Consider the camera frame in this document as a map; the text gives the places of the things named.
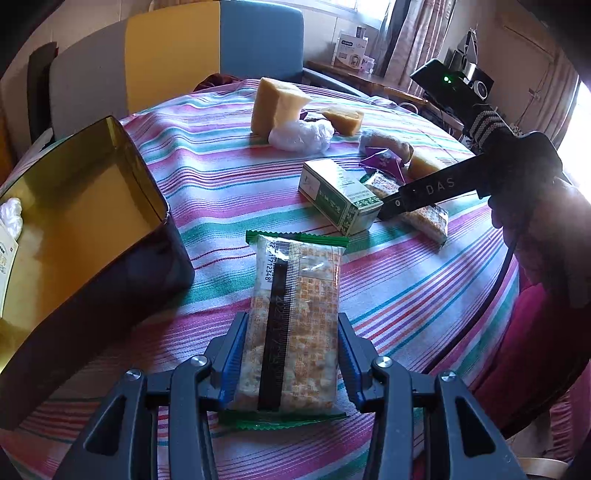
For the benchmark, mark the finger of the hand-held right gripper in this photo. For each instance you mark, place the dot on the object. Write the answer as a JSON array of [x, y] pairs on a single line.
[[395, 205]]

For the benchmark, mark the large yellow sponge block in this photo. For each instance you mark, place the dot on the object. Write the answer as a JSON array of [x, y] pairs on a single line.
[[272, 108]]

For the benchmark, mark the purple snack packet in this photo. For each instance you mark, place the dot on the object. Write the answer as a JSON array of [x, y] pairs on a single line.
[[387, 165], [372, 150]]

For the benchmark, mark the green and white carton box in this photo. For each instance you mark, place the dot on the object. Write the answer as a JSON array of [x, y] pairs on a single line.
[[332, 198]]

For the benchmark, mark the white plastic bag ball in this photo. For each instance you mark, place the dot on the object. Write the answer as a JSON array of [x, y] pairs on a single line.
[[302, 136]]

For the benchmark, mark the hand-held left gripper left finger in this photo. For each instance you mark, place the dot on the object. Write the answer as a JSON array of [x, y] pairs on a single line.
[[233, 355]]

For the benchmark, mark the small orange sponge block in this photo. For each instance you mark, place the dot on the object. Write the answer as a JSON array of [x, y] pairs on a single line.
[[342, 120]]

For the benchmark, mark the gold metal tin box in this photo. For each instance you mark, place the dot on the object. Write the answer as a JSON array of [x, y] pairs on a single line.
[[83, 207]]

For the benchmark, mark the small cracker packet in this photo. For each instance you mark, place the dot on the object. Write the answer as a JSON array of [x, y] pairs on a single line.
[[427, 219], [381, 182]]

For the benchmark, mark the white boxes on desk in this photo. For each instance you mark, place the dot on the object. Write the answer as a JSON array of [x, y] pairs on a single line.
[[352, 48]]

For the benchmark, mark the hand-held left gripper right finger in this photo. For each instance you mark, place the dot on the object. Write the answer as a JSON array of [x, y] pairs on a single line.
[[351, 360]]

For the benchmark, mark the person's pink clothing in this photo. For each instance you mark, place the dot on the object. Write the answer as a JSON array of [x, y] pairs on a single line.
[[545, 355]]

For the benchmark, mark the beige wrapped roll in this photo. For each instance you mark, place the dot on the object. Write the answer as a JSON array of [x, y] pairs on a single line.
[[381, 139]]

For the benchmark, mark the pale yellow sponge block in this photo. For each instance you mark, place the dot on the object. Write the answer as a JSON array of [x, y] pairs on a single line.
[[425, 165]]

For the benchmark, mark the bright window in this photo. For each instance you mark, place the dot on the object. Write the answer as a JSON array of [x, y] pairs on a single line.
[[364, 5]]

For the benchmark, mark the person's right hand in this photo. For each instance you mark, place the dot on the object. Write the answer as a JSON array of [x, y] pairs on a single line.
[[554, 230]]

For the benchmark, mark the white printed carton box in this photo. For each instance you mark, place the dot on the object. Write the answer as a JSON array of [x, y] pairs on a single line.
[[6, 267]]

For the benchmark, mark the crumpled white plastic bag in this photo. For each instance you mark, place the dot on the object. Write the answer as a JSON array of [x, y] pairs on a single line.
[[10, 218]]

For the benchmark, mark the dark red cloth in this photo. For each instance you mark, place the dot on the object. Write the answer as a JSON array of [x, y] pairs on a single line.
[[217, 82]]

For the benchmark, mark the wooden desk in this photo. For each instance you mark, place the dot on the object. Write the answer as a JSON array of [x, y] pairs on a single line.
[[364, 78]]

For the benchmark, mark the grey yellow blue chair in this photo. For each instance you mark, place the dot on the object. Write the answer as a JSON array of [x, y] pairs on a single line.
[[171, 55]]

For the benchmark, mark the large cracker packet green ends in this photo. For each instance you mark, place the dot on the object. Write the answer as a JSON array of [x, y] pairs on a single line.
[[314, 286]]

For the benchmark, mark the black speaker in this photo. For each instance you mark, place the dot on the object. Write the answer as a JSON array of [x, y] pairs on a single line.
[[480, 85]]

